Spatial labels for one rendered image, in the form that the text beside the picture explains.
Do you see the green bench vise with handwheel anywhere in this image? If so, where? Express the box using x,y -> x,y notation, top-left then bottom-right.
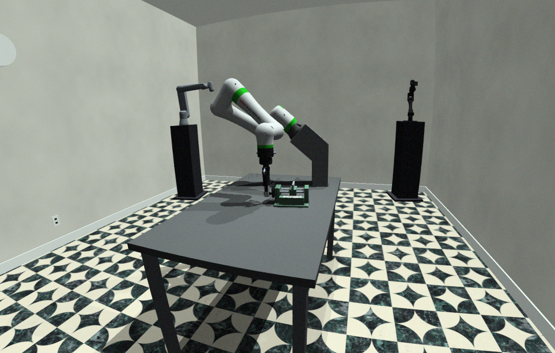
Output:
269,181 -> 309,207

